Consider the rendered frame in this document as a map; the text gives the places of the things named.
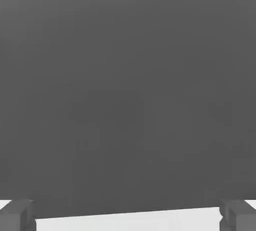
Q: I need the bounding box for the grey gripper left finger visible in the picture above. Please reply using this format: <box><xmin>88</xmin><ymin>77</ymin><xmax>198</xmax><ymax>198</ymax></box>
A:
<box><xmin>0</xmin><ymin>198</ymin><xmax>38</xmax><ymax>231</ymax></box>

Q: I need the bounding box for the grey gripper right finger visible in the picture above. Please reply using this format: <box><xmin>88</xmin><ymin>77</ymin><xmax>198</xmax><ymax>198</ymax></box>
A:
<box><xmin>219</xmin><ymin>198</ymin><xmax>256</xmax><ymax>231</ymax></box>

